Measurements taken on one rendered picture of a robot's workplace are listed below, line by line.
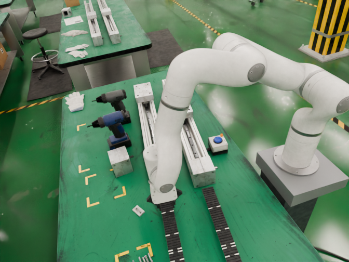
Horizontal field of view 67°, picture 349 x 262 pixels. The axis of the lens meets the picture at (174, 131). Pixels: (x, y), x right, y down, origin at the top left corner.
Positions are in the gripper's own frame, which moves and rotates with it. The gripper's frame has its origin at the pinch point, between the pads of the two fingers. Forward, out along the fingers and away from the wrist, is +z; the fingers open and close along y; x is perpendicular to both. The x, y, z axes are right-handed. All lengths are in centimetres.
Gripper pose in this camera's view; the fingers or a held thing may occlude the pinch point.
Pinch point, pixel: (166, 204)
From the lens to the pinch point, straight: 114.6
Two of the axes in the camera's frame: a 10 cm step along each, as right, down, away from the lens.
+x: -1.9, -6.2, 7.6
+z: 1.1, 7.6, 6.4
